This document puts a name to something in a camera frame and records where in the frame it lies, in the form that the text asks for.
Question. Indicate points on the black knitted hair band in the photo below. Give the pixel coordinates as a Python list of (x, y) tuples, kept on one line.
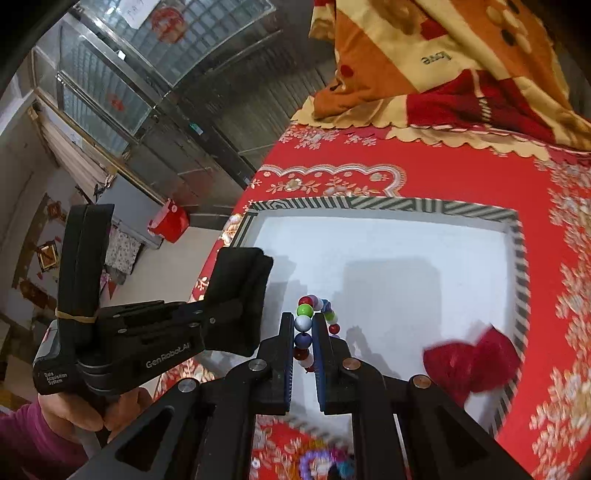
[(234, 300)]

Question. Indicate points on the metal glass door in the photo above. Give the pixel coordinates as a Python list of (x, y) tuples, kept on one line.
[(184, 98)]

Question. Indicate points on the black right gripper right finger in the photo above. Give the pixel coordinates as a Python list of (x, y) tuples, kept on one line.
[(348, 386)]

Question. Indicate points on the striped white tray box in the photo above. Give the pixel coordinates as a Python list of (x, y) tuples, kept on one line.
[(403, 274)]

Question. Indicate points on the person left hand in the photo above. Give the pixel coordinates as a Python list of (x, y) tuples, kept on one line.
[(64, 413)]

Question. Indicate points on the red bag on floor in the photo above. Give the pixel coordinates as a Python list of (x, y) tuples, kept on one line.
[(169, 223)]

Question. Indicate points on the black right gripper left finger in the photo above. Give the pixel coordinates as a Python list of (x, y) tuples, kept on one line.
[(261, 386)]

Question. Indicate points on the magenta sleeve forearm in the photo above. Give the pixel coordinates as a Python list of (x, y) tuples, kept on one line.
[(31, 450)]

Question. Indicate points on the orange red patterned blanket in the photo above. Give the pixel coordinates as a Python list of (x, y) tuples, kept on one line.
[(458, 66)]

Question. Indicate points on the red velvet bow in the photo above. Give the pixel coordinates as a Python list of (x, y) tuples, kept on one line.
[(461, 369)]

